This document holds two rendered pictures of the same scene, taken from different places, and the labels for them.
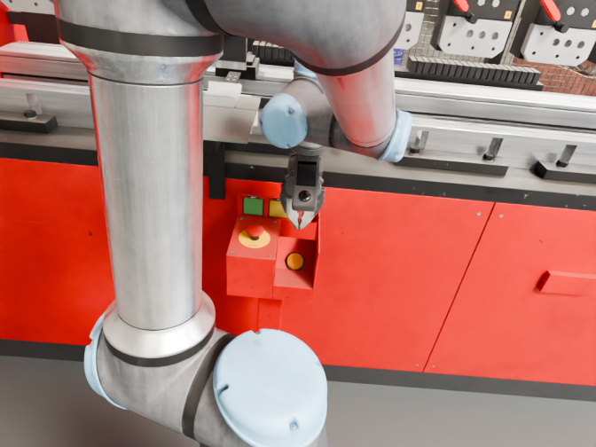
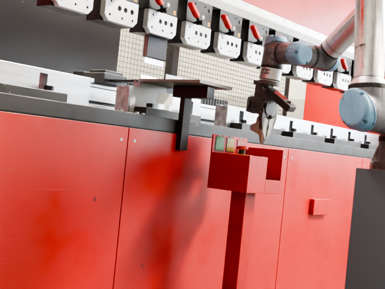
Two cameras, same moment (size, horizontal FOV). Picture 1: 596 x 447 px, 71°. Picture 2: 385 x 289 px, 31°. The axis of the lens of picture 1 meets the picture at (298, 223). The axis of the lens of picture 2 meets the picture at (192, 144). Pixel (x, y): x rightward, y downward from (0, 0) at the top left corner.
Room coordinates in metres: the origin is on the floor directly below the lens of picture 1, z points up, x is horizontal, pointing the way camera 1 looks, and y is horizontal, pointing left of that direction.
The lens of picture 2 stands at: (-0.60, 1.99, 0.77)
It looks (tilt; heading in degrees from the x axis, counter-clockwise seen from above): 1 degrees up; 310
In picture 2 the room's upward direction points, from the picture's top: 6 degrees clockwise
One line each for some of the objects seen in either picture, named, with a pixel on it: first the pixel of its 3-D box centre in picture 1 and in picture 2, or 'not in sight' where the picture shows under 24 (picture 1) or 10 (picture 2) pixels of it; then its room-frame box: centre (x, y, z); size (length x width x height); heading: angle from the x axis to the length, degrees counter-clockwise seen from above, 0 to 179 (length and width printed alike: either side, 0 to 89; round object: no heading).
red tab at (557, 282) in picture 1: (568, 283); (319, 206); (0.95, -0.81, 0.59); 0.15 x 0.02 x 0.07; 92
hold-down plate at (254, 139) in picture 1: (239, 141); (168, 115); (1.02, 0.18, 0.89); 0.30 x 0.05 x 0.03; 92
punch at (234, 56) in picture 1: (226, 48); (154, 51); (1.07, 0.22, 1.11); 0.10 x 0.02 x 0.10; 92
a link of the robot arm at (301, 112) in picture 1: (301, 115); (297, 54); (0.63, 0.01, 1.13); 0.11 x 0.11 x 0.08; 72
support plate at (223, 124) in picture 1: (215, 114); (184, 84); (0.93, 0.22, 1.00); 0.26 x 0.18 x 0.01; 2
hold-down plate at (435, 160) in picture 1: (449, 160); (256, 129); (1.04, -0.39, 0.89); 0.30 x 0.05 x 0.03; 92
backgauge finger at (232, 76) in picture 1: (234, 71); (120, 78); (1.23, 0.23, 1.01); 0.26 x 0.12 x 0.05; 2
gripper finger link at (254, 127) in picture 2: (293, 207); (257, 128); (0.76, 0.01, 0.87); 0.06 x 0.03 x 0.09; 1
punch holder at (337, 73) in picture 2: not in sight; (337, 73); (1.12, -1.15, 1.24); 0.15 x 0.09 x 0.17; 92
